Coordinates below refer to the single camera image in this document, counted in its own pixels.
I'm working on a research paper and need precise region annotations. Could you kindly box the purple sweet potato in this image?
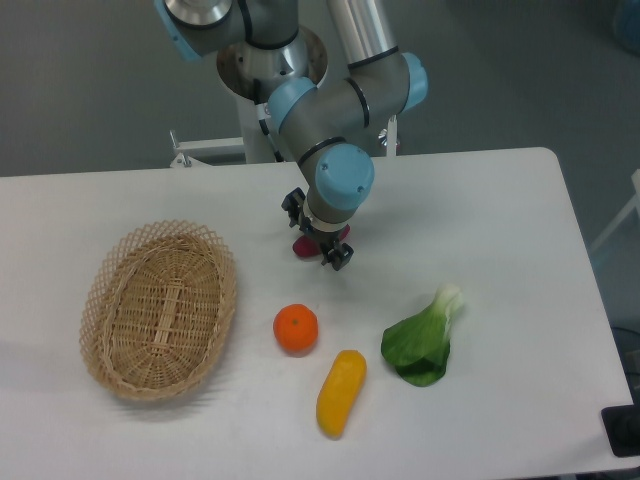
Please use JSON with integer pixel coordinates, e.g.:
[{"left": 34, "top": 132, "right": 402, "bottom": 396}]
[{"left": 292, "top": 225, "right": 353, "bottom": 263}]

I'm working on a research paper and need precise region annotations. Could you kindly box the orange tangerine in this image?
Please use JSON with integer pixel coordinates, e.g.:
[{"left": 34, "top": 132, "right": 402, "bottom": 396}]
[{"left": 273, "top": 304, "right": 319, "bottom": 354}]

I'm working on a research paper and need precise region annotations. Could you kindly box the white frame at right edge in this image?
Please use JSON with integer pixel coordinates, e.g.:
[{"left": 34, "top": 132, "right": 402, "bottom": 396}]
[{"left": 588, "top": 170, "right": 640, "bottom": 255}]

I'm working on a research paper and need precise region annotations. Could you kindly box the white metal base frame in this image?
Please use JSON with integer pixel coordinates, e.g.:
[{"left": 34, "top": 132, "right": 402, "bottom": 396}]
[{"left": 168, "top": 114, "right": 401, "bottom": 169}]

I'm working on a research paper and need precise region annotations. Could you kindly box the woven wicker basket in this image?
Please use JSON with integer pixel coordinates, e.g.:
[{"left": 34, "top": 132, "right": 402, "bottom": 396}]
[{"left": 79, "top": 220, "right": 237, "bottom": 401}]

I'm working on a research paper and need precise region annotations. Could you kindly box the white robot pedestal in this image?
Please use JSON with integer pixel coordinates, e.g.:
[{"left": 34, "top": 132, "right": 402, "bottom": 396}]
[{"left": 215, "top": 27, "right": 330, "bottom": 164}]

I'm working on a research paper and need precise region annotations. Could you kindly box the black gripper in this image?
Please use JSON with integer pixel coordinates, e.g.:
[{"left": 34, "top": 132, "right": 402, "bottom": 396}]
[{"left": 281, "top": 187, "right": 354, "bottom": 271}]

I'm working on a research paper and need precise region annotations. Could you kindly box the black device at table edge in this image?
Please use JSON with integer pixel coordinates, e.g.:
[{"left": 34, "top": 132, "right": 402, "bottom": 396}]
[{"left": 601, "top": 405, "right": 639, "bottom": 458}]

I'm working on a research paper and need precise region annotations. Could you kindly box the green bok choy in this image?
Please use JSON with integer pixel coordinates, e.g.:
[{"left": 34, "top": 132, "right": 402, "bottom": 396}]
[{"left": 380, "top": 284, "right": 463, "bottom": 387}]

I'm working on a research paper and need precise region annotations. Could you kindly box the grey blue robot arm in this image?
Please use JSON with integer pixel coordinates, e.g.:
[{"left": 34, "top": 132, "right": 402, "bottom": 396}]
[{"left": 155, "top": 1, "right": 428, "bottom": 269}]

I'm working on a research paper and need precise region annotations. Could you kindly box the yellow corn cob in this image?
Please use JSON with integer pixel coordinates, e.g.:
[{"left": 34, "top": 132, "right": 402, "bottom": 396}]
[{"left": 316, "top": 350, "right": 367, "bottom": 439}]

